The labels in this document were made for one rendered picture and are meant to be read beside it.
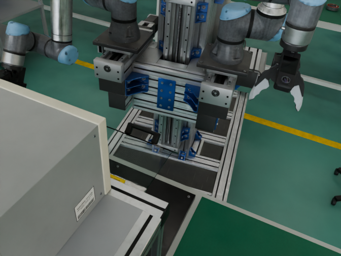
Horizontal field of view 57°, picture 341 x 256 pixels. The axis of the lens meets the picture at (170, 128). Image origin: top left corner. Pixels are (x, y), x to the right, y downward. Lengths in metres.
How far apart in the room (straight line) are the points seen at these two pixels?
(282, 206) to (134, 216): 1.68
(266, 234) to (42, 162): 0.84
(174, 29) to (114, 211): 1.06
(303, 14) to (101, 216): 0.65
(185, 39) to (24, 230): 1.18
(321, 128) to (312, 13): 2.27
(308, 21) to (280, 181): 1.70
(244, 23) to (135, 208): 0.91
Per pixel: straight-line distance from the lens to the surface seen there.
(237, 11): 1.34
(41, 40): 1.34
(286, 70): 0.88
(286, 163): 2.58
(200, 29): 1.61
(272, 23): 1.36
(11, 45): 1.30
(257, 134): 2.74
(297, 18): 0.86
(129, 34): 1.53
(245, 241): 1.13
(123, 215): 0.69
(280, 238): 1.18
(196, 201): 1.19
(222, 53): 1.40
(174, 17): 1.53
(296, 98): 0.97
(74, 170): 0.58
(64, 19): 1.24
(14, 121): 0.62
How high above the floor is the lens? 1.69
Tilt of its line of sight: 40 degrees down
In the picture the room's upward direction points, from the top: 5 degrees clockwise
